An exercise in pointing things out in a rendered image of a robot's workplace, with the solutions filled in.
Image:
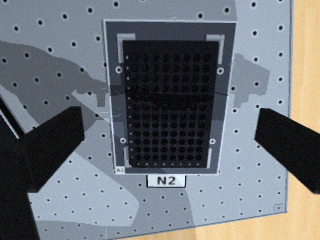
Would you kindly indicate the black multi-well plate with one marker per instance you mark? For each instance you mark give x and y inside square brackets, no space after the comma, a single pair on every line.
[161,100]

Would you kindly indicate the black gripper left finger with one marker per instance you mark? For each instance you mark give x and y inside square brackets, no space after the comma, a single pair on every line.
[39,153]

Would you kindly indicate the grey rectangular frame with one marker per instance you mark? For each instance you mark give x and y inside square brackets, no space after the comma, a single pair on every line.
[116,30]

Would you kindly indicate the grey perforated base plate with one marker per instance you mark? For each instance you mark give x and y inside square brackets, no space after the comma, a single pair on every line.
[52,56]

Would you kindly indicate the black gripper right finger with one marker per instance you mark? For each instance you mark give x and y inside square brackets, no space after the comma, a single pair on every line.
[295,146]

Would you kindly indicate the black rectangular frame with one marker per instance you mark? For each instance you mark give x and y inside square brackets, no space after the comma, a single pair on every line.
[7,122]

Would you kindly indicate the white label plate with n2 text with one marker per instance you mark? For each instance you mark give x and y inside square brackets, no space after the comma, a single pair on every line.
[166,181]

